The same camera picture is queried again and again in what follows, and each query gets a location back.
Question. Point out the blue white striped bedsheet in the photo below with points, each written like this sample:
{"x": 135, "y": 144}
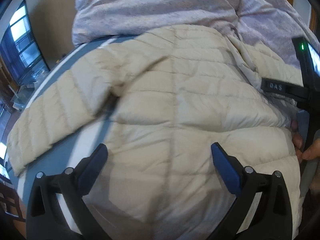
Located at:
{"x": 69, "y": 151}

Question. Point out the black television screen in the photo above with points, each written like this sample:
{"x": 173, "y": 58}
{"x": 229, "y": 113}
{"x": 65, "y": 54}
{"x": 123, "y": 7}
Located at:
{"x": 20, "y": 51}

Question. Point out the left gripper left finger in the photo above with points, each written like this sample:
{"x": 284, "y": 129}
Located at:
{"x": 45, "y": 219}

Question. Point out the cluttered side table items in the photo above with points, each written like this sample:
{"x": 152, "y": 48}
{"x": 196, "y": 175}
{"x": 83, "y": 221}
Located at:
{"x": 22, "y": 96}

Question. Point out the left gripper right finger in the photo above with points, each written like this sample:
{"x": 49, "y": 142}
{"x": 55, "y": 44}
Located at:
{"x": 273, "y": 216}

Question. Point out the lavender duvet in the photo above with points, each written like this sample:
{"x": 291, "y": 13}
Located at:
{"x": 273, "y": 22}

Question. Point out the beige puffer jacket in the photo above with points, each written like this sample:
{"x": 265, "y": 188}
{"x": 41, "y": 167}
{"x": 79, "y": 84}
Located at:
{"x": 181, "y": 88}

